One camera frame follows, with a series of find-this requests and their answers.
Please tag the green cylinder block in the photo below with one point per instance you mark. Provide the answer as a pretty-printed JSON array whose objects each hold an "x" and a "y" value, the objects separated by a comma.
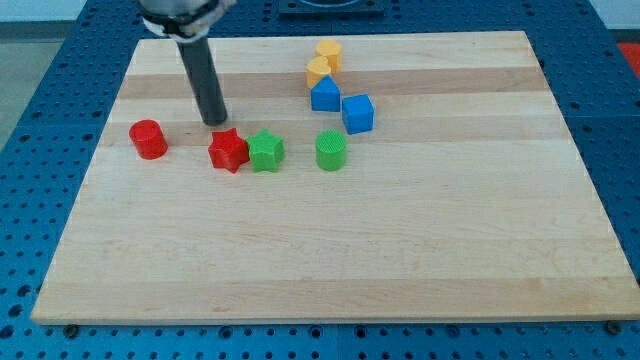
[{"x": 330, "y": 146}]

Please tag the blue cube block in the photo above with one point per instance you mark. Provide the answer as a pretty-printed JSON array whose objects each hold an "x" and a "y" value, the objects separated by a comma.
[{"x": 358, "y": 114}]

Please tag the yellow cylinder block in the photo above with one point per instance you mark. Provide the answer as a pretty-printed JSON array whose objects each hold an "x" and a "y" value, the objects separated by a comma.
[{"x": 332, "y": 50}]

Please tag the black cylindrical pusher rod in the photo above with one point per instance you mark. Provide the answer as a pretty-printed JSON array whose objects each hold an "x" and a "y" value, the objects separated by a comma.
[{"x": 200, "y": 70}]

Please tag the blue pentagon block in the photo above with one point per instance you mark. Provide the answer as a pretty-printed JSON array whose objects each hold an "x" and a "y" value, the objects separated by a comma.
[{"x": 325, "y": 95}]

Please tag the wooden board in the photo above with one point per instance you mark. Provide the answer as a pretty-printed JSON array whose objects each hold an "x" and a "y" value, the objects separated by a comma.
[{"x": 468, "y": 201}]

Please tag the green star block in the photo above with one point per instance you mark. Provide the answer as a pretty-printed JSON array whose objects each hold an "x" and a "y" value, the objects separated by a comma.
[{"x": 266, "y": 151}]

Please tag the red star block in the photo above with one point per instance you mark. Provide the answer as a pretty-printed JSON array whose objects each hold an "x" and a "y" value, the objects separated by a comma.
[{"x": 228, "y": 150}]

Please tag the red cylinder block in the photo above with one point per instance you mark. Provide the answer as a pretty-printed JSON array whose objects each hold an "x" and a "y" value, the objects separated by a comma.
[{"x": 148, "y": 139}]

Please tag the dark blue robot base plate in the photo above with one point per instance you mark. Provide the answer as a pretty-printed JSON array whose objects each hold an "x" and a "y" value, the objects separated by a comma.
[{"x": 298, "y": 8}]

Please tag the yellow heart block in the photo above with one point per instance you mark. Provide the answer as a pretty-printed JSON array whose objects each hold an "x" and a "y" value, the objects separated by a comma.
[{"x": 316, "y": 69}]

